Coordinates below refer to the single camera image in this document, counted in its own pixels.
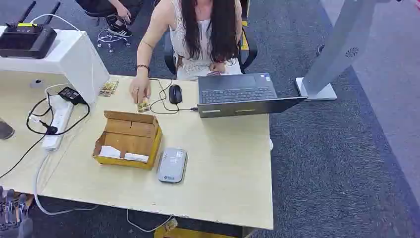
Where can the black router with antennas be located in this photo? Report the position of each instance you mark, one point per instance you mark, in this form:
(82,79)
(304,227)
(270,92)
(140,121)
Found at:
(26,38)

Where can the dark grey rounded object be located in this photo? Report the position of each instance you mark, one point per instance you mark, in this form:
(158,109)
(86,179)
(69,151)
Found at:
(5,130)

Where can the white power strip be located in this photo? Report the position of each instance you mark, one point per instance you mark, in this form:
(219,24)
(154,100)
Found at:
(58,123)

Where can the dark grey laptop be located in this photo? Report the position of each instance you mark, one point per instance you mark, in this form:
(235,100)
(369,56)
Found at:
(236,95)

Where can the grey card reader device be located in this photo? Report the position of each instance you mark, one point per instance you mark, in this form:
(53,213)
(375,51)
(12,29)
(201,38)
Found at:
(172,165)

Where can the person's left hand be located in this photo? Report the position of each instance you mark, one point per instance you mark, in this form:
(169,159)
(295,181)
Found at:
(218,67)

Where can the white floor-standing kiosk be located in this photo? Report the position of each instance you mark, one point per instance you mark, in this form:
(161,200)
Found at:
(334,49)

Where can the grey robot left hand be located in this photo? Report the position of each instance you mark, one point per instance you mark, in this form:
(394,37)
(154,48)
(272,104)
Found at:
(13,216)

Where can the white card in box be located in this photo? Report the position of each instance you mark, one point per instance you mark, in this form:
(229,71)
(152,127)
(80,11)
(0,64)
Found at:
(110,151)
(136,157)

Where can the small printed yellow card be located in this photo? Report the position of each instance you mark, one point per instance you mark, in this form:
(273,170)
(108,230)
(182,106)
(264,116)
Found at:
(143,106)

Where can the printed cards on desk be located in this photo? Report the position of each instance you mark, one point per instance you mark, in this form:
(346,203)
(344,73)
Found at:
(108,88)

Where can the cardboard box with yellow rim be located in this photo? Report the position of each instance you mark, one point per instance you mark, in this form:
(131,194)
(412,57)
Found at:
(129,138)

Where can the person seated at desk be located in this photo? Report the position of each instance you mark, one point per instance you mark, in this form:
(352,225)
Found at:
(197,36)

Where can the black office chair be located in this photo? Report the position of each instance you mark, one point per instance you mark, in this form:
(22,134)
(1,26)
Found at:
(247,54)

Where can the yellow frame under desk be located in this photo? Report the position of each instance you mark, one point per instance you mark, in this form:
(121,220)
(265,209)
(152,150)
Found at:
(190,234)

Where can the person's right hand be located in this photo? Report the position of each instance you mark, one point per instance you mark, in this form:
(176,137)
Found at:
(139,88)

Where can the black power adapter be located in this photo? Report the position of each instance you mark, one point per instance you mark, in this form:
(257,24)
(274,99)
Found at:
(71,95)

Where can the white monitor housing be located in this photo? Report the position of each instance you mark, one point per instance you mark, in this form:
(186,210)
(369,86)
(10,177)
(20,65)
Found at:
(65,62)

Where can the black computer mouse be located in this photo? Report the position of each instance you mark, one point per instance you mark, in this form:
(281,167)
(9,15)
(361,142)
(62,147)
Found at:
(175,94)

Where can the chair base with casters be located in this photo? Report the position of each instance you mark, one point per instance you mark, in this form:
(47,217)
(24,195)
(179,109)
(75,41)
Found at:
(111,38)

